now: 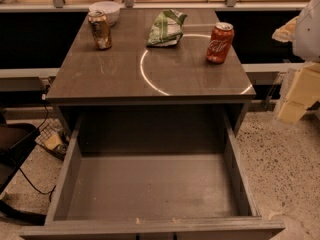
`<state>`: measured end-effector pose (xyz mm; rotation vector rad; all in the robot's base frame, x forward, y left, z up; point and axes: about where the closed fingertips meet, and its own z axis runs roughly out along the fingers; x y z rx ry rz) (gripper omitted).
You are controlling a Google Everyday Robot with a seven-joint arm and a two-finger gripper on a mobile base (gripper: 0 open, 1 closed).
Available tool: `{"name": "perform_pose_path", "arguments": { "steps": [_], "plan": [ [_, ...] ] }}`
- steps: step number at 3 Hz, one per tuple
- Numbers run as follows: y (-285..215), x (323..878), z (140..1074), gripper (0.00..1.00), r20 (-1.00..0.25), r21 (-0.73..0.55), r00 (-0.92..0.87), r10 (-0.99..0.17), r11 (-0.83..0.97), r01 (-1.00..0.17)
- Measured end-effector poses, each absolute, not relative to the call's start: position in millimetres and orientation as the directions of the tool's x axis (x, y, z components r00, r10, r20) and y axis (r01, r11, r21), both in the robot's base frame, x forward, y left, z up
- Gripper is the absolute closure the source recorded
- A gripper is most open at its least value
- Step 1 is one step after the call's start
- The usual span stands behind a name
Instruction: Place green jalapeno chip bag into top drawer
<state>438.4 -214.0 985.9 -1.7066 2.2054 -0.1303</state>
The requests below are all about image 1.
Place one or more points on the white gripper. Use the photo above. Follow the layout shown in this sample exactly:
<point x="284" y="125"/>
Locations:
<point x="308" y="34"/>

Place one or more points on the brown gold soda can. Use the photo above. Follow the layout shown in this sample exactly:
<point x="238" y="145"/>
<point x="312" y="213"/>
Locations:
<point x="100" y="29"/>

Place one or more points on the grey cabinet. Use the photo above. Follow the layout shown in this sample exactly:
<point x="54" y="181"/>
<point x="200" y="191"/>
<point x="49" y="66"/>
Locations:
<point x="131" y="73"/>

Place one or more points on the red cola can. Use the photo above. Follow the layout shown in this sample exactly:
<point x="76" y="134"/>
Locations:
<point x="221" y="39"/>

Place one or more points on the open grey top drawer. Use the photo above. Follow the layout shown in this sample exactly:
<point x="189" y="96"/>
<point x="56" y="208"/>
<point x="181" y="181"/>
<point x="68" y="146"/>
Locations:
<point x="153" y="173"/>

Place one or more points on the green jalapeno chip bag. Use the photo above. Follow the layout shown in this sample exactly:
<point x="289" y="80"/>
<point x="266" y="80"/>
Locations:
<point x="166" y="29"/>

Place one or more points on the wire basket with items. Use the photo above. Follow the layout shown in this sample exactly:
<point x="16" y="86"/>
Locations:
<point x="53" y="138"/>

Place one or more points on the white bowl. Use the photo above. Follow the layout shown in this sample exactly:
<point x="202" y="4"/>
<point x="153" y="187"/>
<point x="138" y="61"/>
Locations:
<point x="111" y="10"/>

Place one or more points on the black chair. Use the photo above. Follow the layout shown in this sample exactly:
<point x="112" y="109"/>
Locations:
<point x="17" y="141"/>

